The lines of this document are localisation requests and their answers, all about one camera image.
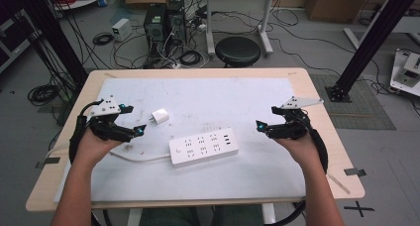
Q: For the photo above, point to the thin wooden stick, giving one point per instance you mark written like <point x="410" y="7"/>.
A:
<point x="338" y="183"/>

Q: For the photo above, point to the white charger plug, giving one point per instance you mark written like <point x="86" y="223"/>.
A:
<point x="160" y="116"/>

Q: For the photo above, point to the black computer tower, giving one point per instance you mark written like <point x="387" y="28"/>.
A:
<point x="154" y="26"/>
<point x="176" y="21"/>

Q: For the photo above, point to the person's legs in green pants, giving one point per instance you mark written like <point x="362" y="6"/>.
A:
<point x="204" y="216"/>

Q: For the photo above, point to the grey tape piece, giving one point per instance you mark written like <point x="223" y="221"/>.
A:
<point x="49" y="161"/>
<point x="355" y="172"/>

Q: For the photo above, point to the white device on floor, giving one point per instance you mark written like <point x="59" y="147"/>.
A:
<point x="406" y="72"/>

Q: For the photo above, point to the large cardboard box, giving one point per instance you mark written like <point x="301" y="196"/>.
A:
<point x="336" y="4"/>

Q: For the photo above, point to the white table mat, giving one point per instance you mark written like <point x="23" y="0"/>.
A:
<point x="204" y="100"/>

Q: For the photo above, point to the black metal stand post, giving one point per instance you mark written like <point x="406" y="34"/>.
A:
<point x="52" y="31"/>
<point x="369" y="44"/>

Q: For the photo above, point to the grey floor mat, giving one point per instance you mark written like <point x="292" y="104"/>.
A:
<point x="360" y="107"/>

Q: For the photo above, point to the white power supply box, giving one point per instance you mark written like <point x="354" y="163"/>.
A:
<point x="121" y="29"/>

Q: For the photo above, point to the person's right hand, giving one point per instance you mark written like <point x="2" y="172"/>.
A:
<point x="303" y="150"/>

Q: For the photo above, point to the white power strip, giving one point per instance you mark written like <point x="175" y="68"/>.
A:
<point x="204" y="147"/>

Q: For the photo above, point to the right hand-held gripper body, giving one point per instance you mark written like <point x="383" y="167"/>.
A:
<point x="298" y="125"/>

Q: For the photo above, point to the person's left hand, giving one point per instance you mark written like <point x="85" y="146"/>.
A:
<point x="90" y="149"/>

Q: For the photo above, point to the black round stool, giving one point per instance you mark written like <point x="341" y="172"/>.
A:
<point x="237" y="51"/>

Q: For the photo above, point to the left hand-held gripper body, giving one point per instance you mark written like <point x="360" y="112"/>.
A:
<point x="105" y="107"/>

